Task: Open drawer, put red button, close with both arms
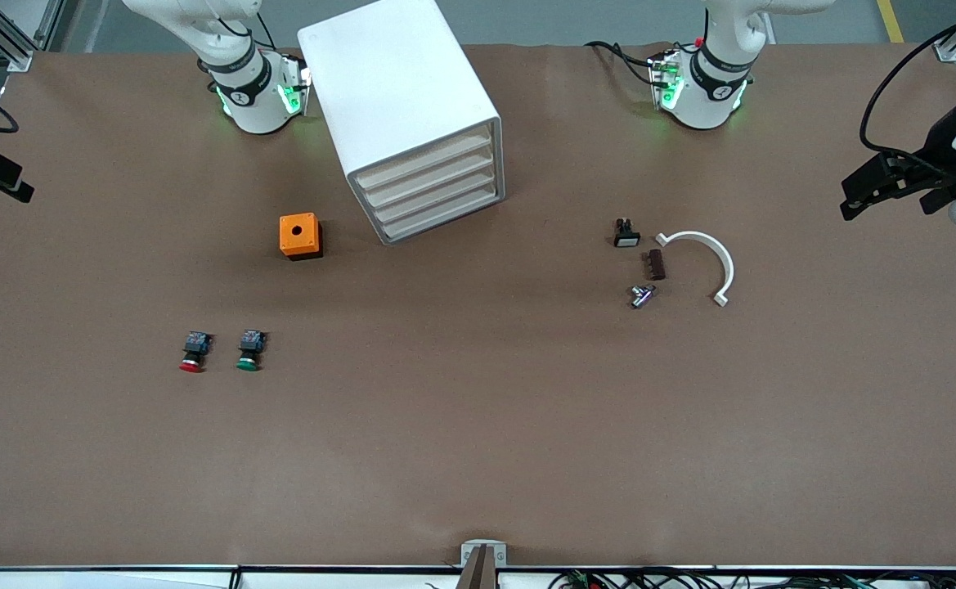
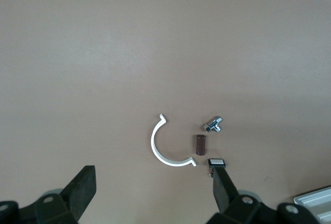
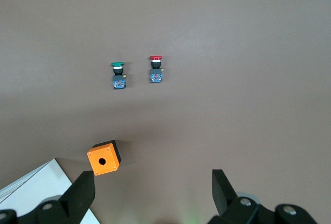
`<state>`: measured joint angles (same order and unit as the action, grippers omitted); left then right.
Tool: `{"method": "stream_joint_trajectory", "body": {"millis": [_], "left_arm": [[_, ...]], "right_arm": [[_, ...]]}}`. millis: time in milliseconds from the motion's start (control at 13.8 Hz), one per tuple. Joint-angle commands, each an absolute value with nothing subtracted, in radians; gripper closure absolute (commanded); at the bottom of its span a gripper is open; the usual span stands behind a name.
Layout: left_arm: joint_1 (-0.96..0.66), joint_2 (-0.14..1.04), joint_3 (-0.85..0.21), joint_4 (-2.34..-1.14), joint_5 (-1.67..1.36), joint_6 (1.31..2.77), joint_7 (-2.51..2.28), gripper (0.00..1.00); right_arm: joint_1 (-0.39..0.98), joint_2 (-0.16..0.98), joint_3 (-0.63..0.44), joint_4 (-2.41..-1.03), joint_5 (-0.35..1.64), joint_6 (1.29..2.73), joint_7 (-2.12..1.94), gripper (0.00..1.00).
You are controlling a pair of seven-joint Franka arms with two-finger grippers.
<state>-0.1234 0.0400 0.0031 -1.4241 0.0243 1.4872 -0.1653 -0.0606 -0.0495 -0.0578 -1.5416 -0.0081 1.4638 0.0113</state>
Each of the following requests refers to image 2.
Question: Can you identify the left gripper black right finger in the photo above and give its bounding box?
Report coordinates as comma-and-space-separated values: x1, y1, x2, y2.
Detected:
206, 167, 321, 224

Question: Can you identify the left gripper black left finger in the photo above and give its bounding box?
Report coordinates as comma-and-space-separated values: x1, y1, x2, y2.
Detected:
0, 165, 97, 224

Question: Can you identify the white drawer cabinet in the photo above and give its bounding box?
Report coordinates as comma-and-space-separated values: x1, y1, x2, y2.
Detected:
293, 185, 331, 224

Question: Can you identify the brown cylinder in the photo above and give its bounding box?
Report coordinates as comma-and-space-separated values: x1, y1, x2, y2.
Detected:
193, 133, 207, 156

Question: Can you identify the chrome pipe fitting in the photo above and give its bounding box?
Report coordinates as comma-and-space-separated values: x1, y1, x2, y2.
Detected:
203, 115, 223, 133

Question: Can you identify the brown table cover sheet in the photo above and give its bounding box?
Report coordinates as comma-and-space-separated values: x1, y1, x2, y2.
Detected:
0, 0, 331, 224

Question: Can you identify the white square push button switch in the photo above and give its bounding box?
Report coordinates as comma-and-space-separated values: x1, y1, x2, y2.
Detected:
206, 158, 228, 178

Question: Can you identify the white half ring clamp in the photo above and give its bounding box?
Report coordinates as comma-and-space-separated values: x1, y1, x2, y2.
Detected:
151, 113, 198, 168

